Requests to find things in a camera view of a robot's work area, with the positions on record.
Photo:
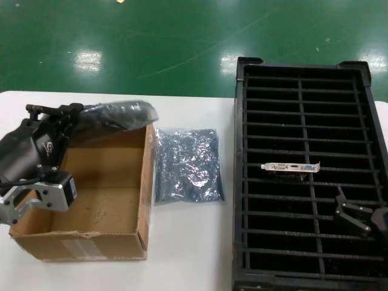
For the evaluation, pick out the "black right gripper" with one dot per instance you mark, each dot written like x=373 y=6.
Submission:
x=382 y=221

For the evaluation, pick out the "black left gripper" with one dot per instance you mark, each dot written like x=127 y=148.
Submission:
x=27 y=151

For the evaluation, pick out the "silver antistatic bag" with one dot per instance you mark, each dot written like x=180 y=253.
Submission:
x=188 y=166
x=142 y=106

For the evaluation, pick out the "brown cardboard box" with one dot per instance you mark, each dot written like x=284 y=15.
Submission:
x=100 y=197

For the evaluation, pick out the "black slotted container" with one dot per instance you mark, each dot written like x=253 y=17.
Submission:
x=272 y=142

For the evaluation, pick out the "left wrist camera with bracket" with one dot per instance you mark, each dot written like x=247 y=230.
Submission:
x=51 y=194

